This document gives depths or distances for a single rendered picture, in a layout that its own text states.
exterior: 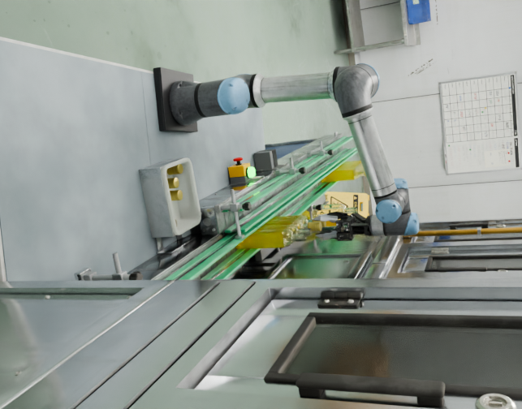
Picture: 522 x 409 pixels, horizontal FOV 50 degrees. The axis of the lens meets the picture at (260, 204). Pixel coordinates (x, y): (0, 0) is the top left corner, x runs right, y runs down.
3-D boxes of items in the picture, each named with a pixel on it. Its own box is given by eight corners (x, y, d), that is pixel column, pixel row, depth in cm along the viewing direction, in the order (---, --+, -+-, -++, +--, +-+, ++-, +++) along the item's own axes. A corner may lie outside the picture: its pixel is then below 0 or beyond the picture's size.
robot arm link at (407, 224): (417, 207, 190) (420, 230, 192) (385, 208, 194) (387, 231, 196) (415, 214, 183) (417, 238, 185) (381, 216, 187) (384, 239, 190)
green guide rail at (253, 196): (221, 212, 192) (242, 211, 189) (220, 209, 192) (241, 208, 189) (343, 138, 349) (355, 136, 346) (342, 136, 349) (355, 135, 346)
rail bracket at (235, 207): (219, 240, 190) (253, 238, 185) (211, 191, 187) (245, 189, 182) (223, 237, 193) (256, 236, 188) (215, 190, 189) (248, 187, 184)
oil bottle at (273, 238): (235, 249, 202) (291, 247, 194) (233, 234, 201) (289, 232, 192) (241, 244, 207) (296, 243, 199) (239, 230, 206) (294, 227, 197)
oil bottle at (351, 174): (320, 182, 301) (373, 178, 289) (318, 172, 299) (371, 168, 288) (323, 180, 306) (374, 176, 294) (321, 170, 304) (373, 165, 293)
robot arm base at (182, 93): (169, 75, 187) (195, 71, 183) (193, 87, 201) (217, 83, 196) (169, 121, 186) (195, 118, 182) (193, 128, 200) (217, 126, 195)
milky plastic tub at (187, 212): (153, 238, 177) (176, 237, 174) (139, 168, 173) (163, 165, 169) (180, 222, 193) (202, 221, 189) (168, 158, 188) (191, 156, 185)
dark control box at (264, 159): (255, 170, 254) (272, 169, 251) (252, 153, 253) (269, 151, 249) (261, 167, 262) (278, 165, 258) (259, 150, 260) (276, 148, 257)
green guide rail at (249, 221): (224, 233, 194) (245, 232, 191) (224, 230, 194) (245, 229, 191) (344, 149, 351) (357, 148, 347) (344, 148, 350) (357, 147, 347)
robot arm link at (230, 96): (194, 83, 182) (231, 78, 177) (213, 79, 194) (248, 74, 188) (201, 120, 185) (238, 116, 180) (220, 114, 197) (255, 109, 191)
